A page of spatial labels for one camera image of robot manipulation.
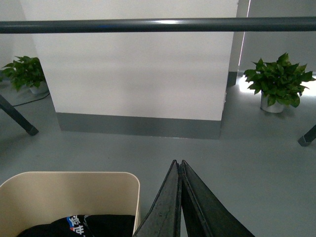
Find beige plastic laundry hamper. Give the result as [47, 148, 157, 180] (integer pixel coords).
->
[0, 171, 140, 237]

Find potted green plant middle left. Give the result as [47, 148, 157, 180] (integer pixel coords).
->
[0, 56, 49, 94]

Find grey clothes hanger rack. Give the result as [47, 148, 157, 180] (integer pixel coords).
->
[0, 17, 316, 139]

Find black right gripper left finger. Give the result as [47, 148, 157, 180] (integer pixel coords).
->
[133, 160, 182, 237]

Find potted green plant right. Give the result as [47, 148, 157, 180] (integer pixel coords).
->
[244, 52, 316, 114]

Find black floor power cable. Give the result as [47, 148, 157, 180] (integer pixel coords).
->
[11, 91, 51, 107]

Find black printed t-shirt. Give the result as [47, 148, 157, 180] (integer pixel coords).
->
[19, 214, 135, 237]

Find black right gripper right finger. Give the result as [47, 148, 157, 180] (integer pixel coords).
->
[181, 160, 254, 237]

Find potted green plant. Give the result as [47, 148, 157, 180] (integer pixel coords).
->
[0, 56, 49, 94]
[244, 52, 316, 114]

